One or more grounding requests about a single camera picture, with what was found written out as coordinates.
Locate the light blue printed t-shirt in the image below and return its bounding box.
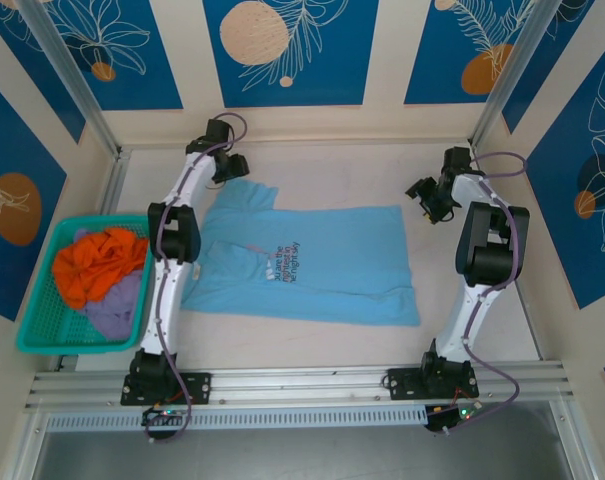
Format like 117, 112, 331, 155
180, 180, 422, 329

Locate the orange t-shirt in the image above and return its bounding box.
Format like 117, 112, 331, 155
51, 227, 151, 310

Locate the lilac t-shirt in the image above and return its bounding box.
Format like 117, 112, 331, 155
73, 227, 144, 342

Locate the teal plastic mesh basket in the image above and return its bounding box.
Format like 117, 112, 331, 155
15, 214, 159, 357

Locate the grey metal sheet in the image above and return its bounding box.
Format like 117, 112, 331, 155
31, 427, 574, 480

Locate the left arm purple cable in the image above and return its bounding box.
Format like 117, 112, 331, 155
146, 112, 249, 444

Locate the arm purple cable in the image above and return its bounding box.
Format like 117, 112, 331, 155
146, 112, 249, 444
444, 151, 528, 437

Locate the aluminium side rail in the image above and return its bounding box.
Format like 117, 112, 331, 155
99, 149, 132, 217

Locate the aluminium corner post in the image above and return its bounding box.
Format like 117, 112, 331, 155
19, 0, 122, 156
469, 0, 571, 149

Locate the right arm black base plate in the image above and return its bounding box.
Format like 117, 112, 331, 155
387, 366, 481, 402

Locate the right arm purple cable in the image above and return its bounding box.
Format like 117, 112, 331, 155
444, 151, 528, 437

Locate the aluminium mounting rail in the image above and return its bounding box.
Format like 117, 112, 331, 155
24, 360, 576, 412

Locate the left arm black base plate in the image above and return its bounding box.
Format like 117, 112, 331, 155
120, 370, 213, 407

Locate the grey slotted cable duct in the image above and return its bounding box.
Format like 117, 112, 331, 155
44, 403, 431, 433

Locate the aluminium frame leg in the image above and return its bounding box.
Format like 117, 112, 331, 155
1, 399, 51, 480
549, 399, 601, 480

